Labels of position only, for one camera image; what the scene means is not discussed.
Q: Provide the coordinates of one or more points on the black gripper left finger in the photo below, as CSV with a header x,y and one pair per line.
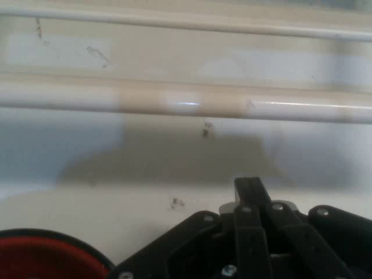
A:
x,y
203,247

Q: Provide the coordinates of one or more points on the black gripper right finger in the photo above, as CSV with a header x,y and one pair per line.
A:
x,y
319,247

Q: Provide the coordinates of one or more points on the red bowl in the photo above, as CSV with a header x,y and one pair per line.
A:
x,y
43,258

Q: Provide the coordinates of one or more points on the white cabinet rail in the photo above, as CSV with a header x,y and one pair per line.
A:
x,y
174,98

